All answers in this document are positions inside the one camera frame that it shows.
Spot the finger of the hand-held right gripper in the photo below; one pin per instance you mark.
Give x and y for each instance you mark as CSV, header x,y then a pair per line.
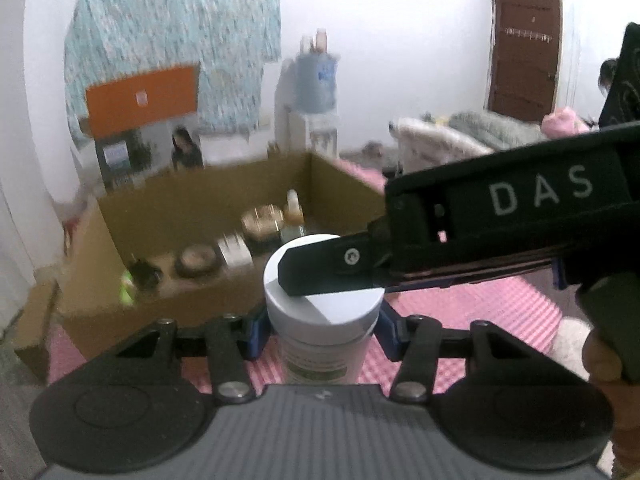
x,y
325,265

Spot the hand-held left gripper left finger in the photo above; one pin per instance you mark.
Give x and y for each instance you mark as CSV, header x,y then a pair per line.
x,y
258,336

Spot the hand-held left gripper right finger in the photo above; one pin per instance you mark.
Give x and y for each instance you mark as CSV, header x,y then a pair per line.
x,y
388,334

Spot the white lid jar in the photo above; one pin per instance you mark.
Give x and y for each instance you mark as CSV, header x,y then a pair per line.
x,y
320,340

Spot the gold lid jar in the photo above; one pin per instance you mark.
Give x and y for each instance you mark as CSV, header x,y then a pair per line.
x,y
261,221

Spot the brown cardboard box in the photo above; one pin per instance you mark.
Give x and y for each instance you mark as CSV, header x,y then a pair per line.
x,y
165,195

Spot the person's right hand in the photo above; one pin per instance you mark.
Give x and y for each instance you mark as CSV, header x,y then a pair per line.
x,y
622,410

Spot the amber small bottle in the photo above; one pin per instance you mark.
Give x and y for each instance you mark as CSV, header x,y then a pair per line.
x,y
294,207

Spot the pink checkered tablecloth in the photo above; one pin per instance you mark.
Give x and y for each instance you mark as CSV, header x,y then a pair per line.
x,y
475,310

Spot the small white box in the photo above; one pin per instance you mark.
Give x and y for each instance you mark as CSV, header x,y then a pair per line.
x,y
236,251

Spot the round gold compact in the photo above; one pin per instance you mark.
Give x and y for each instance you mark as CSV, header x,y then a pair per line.
x,y
196,261

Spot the grey bed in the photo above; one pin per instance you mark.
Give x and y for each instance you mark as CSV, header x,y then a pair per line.
x,y
440,152

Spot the grey blanket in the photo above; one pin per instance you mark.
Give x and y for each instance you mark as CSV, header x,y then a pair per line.
x,y
495,127

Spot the white fuzzy blanket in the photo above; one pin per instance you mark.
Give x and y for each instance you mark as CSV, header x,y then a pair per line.
x,y
435,137

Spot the pink plush toy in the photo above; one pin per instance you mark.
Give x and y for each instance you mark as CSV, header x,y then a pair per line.
x,y
562,122

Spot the white water dispenser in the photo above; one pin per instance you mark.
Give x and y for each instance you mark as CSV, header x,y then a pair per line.
x,y
312,132

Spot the white fluffy rug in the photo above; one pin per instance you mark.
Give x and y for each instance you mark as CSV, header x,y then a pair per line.
x,y
572,345

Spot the small green object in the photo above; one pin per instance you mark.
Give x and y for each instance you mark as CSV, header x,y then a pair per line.
x,y
127,289

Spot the brown wooden door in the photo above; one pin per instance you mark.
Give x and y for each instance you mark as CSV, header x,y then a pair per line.
x,y
525,50

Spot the blue water bottle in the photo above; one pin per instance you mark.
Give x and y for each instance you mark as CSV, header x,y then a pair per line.
x,y
315,82

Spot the pale small bottle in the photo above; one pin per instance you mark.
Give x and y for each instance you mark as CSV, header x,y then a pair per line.
x,y
317,42

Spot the pale blue floral curtain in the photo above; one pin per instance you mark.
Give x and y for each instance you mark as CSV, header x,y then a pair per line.
x,y
175,20

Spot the orange wall poster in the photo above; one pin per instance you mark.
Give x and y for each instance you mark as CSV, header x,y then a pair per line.
x,y
140,97

